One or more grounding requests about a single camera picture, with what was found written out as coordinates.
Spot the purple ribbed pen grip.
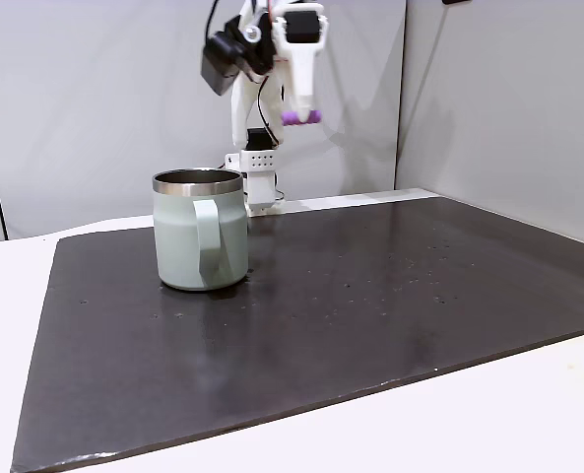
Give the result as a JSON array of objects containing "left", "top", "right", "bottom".
[{"left": 280, "top": 109, "right": 323, "bottom": 126}]

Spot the pale green steel mug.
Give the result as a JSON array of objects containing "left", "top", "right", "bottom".
[{"left": 152, "top": 168, "right": 249, "bottom": 292}]

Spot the black table mat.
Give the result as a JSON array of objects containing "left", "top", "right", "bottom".
[{"left": 9, "top": 195, "right": 584, "bottom": 473}]

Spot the black camera box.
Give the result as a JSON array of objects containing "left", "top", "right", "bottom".
[{"left": 200, "top": 14, "right": 276, "bottom": 98}]

